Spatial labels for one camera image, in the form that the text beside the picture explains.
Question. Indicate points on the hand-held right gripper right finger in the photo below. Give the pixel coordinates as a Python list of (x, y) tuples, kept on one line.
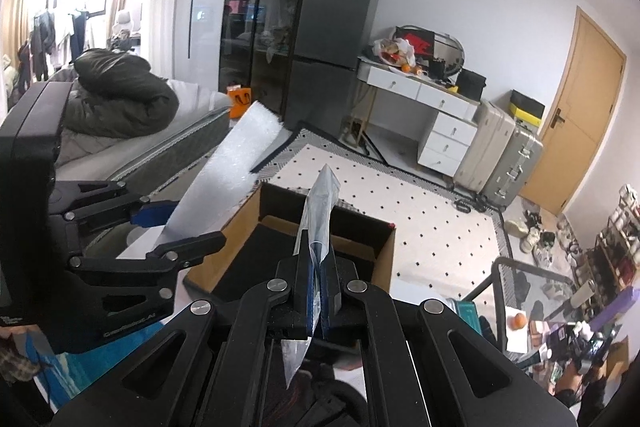
[(327, 307)]

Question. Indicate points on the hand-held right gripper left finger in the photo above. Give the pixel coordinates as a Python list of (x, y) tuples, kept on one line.
[(306, 302)]

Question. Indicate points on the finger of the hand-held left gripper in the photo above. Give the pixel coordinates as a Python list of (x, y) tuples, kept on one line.
[(150, 213), (200, 243)]

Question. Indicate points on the black cardboard box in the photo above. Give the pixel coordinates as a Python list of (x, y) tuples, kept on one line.
[(235, 232)]

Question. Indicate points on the white foam sheet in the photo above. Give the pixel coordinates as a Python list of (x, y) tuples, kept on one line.
[(225, 167)]

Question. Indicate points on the clear plastic bag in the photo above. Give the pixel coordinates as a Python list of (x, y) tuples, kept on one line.
[(320, 207)]

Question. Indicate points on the person's left forearm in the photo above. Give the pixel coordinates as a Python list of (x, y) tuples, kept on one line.
[(15, 362)]

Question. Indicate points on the dark green duvet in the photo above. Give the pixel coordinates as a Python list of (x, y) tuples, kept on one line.
[(120, 97)]

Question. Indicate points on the hanging clothes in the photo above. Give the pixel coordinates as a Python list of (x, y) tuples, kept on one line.
[(50, 37)]

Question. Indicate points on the grey bed mattress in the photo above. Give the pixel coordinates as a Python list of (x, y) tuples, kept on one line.
[(195, 107)]

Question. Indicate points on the white dotted rug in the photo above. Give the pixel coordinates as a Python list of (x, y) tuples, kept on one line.
[(425, 227)]

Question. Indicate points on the teal box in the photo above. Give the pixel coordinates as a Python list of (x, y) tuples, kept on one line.
[(466, 314)]

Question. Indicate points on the orange bag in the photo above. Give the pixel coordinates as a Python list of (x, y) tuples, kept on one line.
[(239, 101)]

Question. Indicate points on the white office chair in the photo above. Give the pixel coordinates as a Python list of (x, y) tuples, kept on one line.
[(121, 27)]

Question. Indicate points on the black slippers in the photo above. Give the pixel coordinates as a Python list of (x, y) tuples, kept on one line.
[(470, 206)]

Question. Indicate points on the blue sky desk mat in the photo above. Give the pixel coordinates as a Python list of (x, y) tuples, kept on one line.
[(70, 372)]

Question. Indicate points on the orange fruit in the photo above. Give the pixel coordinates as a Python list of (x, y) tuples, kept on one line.
[(518, 321)]

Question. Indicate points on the white desk with drawers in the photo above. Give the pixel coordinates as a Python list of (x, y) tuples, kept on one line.
[(445, 142)]

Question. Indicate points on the pile of shoes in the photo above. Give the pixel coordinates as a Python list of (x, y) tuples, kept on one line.
[(530, 232)]

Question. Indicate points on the glass side table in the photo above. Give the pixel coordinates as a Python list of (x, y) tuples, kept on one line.
[(545, 287)]

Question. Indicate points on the beige suitcase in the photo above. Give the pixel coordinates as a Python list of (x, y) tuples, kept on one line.
[(482, 147)]

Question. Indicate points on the silver suitcase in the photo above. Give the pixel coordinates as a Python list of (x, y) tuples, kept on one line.
[(515, 167)]

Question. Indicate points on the grey refrigerator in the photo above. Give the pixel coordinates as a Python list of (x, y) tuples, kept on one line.
[(325, 32)]

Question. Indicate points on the oranges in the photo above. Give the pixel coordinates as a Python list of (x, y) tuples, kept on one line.
[(407, 69)]

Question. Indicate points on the white cup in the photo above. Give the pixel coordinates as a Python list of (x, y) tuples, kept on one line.
[(583, 296)]

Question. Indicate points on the plastic bag of snacks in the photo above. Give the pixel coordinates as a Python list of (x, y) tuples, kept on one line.
[(392, 52)]

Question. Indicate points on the small black box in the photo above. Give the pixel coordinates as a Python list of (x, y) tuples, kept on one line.
[(471, 83)]

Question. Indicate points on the black bag with red logo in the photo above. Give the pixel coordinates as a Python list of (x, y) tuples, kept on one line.
[(414, 41)]

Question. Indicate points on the black and yellow box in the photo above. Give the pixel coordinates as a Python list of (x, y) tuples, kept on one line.
[(526, 107)]

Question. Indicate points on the oval mirror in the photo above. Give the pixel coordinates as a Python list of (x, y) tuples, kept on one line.
[(447, 47)]

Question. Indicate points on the shoe rack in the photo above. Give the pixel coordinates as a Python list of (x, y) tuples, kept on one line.
[(622, 237)]

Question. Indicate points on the wooden door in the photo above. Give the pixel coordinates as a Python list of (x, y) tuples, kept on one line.
[(575, 107)]

